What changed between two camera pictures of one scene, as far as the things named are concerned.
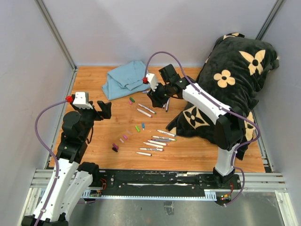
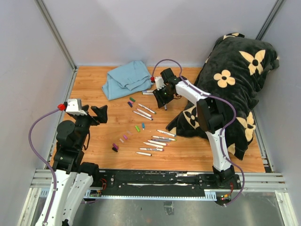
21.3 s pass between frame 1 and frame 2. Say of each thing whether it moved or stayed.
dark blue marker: moved
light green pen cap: stayed
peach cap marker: stayed
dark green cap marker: stayed
